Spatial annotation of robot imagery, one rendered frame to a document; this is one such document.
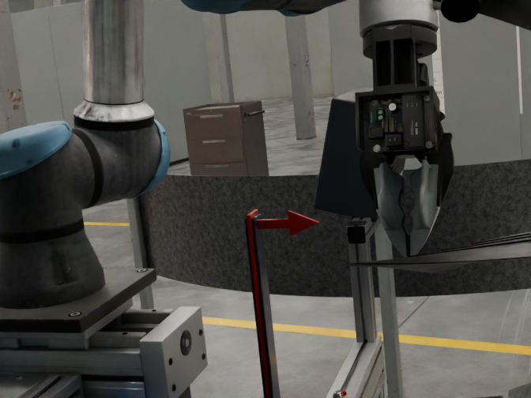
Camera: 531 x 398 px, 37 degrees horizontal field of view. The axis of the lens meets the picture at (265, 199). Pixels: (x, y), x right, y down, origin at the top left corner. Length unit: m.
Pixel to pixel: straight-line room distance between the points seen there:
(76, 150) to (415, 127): 0.54
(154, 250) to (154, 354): 2.00
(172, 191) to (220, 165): 4.66
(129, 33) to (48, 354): 0.45
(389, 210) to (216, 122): 6.70
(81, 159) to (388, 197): 0.49
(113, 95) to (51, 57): 10.11
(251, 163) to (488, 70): 2.31
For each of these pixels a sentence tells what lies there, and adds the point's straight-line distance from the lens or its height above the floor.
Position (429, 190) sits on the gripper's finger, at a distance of 0.77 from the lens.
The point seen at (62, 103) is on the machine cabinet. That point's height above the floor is 0.97.
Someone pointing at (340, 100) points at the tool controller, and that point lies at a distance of 1.28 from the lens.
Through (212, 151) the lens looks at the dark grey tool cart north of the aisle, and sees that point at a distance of 7.50.
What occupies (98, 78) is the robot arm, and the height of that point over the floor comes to 1.32.
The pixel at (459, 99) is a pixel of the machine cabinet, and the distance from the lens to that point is 6.84.
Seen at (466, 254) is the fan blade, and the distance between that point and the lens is 0.69.
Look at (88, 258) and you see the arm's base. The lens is 1.11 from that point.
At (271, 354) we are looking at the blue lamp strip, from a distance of 0.77.
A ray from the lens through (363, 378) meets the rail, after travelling 1.18.
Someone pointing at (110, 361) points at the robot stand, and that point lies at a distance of 1.06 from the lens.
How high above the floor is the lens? 1.33
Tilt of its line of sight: 10 degrees down
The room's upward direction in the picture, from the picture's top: 6 degrees counter-clockwise
